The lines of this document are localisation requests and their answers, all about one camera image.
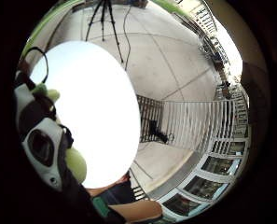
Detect yellow-green soft toy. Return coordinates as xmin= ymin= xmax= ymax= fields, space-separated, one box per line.
xmin=32 ymin=83 xmax=88 ymax=185

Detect black bag by railing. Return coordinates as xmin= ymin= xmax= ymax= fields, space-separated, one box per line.
xmin=147 ymin=119 xmax=175 ymax=145

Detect the person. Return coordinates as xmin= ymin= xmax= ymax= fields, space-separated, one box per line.
xmin=86 ymin=172 xmax=138 ymax=207

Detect white slatted railing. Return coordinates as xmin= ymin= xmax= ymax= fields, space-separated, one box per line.
xmin=135 ymin=94 xmax=239 ymax=154

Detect building with glass windows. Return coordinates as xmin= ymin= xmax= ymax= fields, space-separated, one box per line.
xmin=156 ymin=92 xmax=252 ymax=224

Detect black tripod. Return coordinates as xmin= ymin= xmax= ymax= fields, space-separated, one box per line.
xmin=85 ymin=0 xmax=125 ymax=63

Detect white balcony railing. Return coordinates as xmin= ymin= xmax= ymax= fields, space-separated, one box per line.
xmin=187 ymin=2 xmax=220 ymax=35

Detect row of dark outdoor furniture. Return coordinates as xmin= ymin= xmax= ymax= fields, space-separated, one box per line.
xmin=197 ymin=31 xmax=233 ymax=100

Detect black floor cable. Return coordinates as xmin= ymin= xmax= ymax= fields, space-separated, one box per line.
xmin=122 ymin=4 xmax=133 ymax=71

